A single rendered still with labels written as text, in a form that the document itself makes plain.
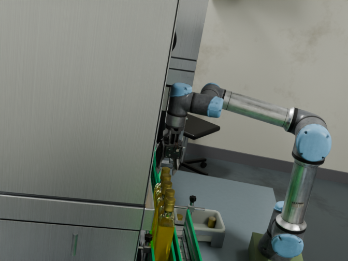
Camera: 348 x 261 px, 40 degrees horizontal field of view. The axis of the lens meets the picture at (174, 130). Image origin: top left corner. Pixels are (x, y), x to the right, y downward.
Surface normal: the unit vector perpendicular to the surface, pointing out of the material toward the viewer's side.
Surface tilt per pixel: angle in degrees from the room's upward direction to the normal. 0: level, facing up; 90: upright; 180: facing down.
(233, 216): 0
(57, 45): 90
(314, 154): 85
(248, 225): 0
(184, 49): 90
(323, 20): 90
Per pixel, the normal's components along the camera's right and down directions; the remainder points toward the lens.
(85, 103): 0.11, 0.37
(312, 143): -0.15, 0.24
